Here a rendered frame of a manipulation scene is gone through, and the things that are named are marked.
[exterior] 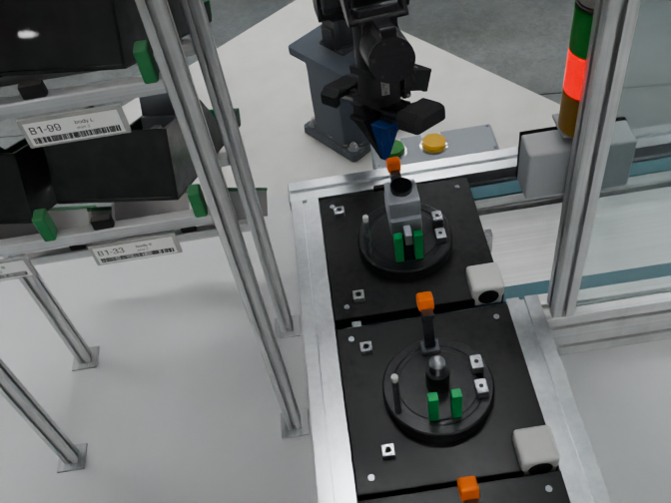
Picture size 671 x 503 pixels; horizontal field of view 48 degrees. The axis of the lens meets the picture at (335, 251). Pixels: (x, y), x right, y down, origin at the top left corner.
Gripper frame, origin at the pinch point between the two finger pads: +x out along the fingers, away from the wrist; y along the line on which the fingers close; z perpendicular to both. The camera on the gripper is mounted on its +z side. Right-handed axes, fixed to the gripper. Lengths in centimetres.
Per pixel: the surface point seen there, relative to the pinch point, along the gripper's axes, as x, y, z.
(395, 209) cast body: 6.5, -7.0, -5.8
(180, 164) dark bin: -14.0, -5.7, -35.3
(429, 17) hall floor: 59, 140, 175
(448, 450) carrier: 24.1, -29.0, -22.5
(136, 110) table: 14, 73, 0
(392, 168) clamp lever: 5.2, -0.6, 0.8
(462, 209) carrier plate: 14.6, -6.6, 9.3
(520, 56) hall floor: 68, 94, 175
